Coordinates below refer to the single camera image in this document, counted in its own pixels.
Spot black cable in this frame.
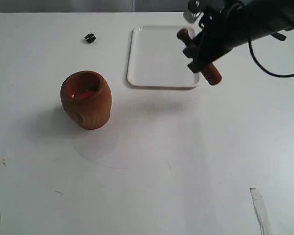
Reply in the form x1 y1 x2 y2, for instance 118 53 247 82
247 39 294 78

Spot brown wooden mortar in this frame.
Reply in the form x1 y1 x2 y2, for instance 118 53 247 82
60 70 112 130

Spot white plastic tray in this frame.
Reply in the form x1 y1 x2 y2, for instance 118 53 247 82
126 25 200 89

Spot small black clip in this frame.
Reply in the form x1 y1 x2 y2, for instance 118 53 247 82
84 33 96 44

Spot clear tape strip right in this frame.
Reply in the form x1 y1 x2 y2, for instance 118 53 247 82
250 188 272 235

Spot wooden pestle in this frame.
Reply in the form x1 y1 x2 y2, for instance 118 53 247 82
177 28 222 86

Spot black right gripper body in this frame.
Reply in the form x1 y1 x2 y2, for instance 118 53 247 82
198 4 253 64

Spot dark red oval object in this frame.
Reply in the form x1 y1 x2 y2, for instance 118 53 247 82
71 90 96 99

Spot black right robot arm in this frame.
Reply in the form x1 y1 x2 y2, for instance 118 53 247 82
183 0 294 73

